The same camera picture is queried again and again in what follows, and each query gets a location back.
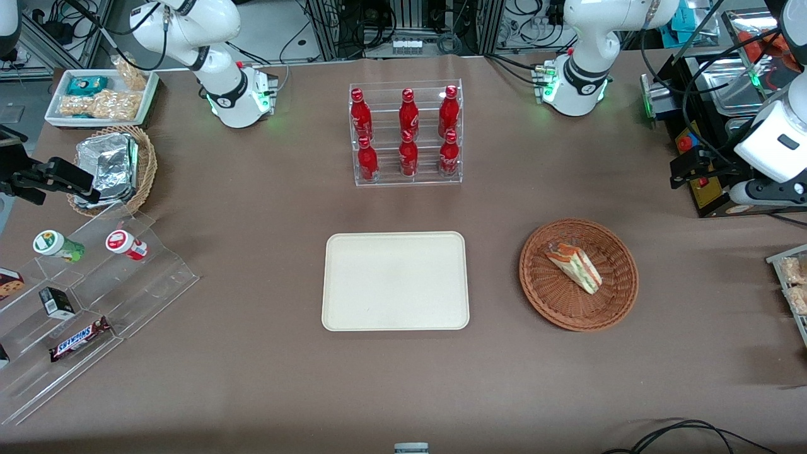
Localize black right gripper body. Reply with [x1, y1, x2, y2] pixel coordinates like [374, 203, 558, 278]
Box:
[0, 127, 30, 194]

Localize triangle sandwich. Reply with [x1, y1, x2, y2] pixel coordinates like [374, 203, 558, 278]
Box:
[545, 240, 603, 295]

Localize small tan wicker basket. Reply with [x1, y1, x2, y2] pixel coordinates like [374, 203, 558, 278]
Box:
[67, 125, 158, 218]

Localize large brown wicker basket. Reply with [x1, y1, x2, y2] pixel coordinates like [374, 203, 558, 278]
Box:
[519, 218, 639, 332]

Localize cream rectangular plastic tray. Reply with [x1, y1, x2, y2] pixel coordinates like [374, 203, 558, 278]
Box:
[322, 231, 471, 332]

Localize aluminium foil container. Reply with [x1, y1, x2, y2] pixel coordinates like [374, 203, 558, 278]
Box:
[74, 132, 139, 209]

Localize green lid drink cup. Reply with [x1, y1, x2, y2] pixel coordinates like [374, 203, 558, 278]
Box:
[33, 230, 85, 263]

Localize black food warmer cabinet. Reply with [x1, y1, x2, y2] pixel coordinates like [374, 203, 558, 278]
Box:
[640, 9, 807, 219]

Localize large clear nut snack bag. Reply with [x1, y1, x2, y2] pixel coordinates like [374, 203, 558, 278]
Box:
[58, 90, 142, 121]

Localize red lid drink cup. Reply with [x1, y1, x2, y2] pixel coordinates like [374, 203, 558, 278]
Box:
[105, 230, 149, 261]

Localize white rectangular snack bin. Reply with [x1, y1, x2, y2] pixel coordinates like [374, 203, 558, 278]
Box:
[44, 68, 160, 129]

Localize teal snack packet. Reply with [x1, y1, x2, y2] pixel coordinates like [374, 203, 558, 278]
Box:
[66, 76, 109, 96]

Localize brown cookie box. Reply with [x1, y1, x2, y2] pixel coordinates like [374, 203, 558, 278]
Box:
[0, 268, 26, 301]

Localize small black carton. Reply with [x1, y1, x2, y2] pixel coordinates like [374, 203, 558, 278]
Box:
[39, 287, 76, 319]

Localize small clear nut snack bag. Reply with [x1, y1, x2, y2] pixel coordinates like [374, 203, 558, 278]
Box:
[112, 55, 149, 91]

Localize clear acrylic stepped display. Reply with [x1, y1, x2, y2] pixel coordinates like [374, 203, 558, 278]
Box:
[0, 202, 200, 426]

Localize teal box in background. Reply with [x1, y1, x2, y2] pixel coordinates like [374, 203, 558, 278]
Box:
[670, 5, 721, 45]

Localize snickers chocolate bar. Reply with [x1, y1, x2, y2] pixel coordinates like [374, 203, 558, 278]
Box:
[49, 317, 112, 363]

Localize red cola bottle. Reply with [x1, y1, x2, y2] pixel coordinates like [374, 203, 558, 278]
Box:
[439, 129, 460, 178]
[357, 137, 380, 183]
[398, 131, 419, 178]
[398, 88, 420, 134]
[439, 84, 460, 133]
[350, 88, 373, 141]

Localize clear acrylic bottle rack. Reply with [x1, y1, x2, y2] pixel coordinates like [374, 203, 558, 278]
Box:
[349, 79, 463, 187]

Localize white wire rack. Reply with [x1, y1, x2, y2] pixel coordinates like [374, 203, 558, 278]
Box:
[766, 245, 807, 347]

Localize black floor cable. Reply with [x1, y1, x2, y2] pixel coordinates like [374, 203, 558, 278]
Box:
[602, 419, 779, 454]

